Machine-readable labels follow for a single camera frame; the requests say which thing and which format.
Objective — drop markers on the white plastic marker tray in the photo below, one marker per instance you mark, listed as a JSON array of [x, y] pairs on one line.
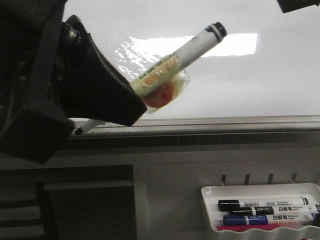
[[210, 195]]

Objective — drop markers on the black capped marker middle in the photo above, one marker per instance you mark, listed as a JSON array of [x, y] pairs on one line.
[[274, 210]]

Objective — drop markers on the white whiteboard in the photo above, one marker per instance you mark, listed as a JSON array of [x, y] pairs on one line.
[[265, 74]]

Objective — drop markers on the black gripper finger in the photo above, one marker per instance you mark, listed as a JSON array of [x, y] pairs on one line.
[[32, 124], [85, 84]]

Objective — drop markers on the metal hook far left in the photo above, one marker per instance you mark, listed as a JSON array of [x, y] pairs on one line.
[[223, 180]]

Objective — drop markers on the black white whiteboard marker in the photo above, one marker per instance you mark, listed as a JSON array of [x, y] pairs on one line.
[[165, 80]]

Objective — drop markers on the black capped marker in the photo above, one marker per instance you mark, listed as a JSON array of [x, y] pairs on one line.
[[274, 210], [230, 204]]

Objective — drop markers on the metal hook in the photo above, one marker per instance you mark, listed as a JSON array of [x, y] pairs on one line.
[[293, 177], [270, 179], [223, 180], [246, 179]]

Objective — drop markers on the blue capped marker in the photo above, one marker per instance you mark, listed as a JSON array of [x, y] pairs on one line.
[[238, 220]]

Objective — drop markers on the metal hook far right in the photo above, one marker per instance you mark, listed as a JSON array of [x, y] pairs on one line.
[[293, 177]]

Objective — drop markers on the dark object top right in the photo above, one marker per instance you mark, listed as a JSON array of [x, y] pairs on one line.
[[287, 6]]

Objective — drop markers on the black capped marker top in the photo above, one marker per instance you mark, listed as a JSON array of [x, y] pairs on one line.
[[230, 204]]

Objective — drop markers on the dark chair under table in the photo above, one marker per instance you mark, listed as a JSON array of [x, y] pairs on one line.
[[68, 211]]

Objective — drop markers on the pink marker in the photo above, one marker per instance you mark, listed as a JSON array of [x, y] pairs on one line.
[[267, 227]]

